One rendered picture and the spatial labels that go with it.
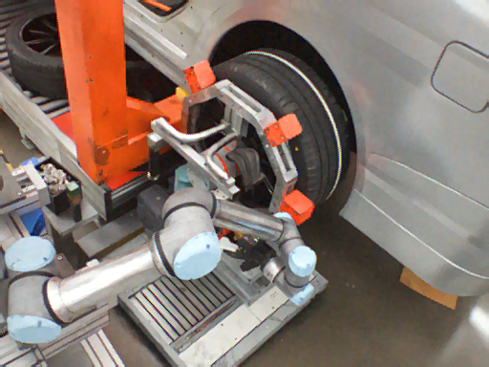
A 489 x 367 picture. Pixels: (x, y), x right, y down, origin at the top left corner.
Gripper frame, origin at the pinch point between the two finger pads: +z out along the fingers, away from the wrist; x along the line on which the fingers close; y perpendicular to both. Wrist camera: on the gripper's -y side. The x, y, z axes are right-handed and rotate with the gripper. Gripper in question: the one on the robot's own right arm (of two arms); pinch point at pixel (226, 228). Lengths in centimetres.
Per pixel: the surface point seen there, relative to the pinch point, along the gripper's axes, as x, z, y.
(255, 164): -13.5, 3.7, 18.8
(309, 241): -81, 7, -83
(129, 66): -54, 132, -32
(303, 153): -29.1, -3.0, 20.3
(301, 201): -25.0, -10.0, 5.4
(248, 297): -22, -1, -67
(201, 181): -6.2, 20.2, 1.9
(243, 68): -31, 30, 34
